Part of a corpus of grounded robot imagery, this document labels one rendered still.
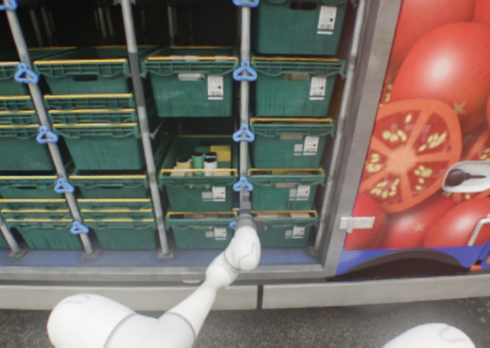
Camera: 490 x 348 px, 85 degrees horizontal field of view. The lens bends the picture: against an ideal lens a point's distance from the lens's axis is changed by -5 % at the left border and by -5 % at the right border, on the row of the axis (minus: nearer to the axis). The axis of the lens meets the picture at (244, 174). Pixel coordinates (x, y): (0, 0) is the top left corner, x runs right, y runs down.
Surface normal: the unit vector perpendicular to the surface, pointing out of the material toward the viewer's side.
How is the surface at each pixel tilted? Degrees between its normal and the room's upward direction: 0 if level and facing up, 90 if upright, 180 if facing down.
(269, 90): 97
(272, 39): 94
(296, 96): 94
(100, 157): 92
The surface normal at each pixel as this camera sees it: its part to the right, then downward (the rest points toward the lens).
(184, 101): 0.04, 0.53
